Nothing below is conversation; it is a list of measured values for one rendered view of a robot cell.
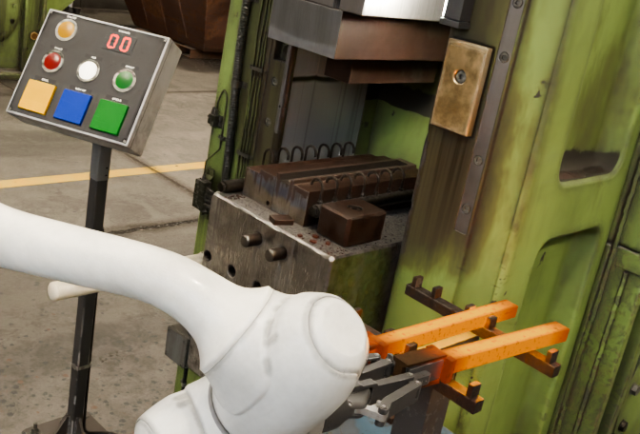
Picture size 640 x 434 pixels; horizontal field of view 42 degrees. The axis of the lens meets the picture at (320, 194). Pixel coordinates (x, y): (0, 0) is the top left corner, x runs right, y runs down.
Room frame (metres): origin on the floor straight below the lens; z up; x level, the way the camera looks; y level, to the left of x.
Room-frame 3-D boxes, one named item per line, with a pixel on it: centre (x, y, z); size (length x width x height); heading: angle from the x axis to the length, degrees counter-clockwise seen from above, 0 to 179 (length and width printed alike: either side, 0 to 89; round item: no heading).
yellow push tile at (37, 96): (1.91, 0.70, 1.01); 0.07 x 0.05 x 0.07; 73
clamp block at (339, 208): (1.61, -0.08, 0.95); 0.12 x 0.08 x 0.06; 138
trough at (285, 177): (1.83, -0.06, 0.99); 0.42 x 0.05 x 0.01; 138
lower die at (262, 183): (1.84, -0.04, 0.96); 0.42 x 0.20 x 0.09; 138
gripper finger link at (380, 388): (0.91, -0.12, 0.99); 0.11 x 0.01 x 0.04; 130
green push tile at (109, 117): (1.85, 0.51, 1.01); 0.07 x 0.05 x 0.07; 73
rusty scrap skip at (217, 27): (8.76, 1.68, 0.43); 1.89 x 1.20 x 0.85; 48
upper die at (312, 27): (1.84, -0.04, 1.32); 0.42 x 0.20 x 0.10; 138
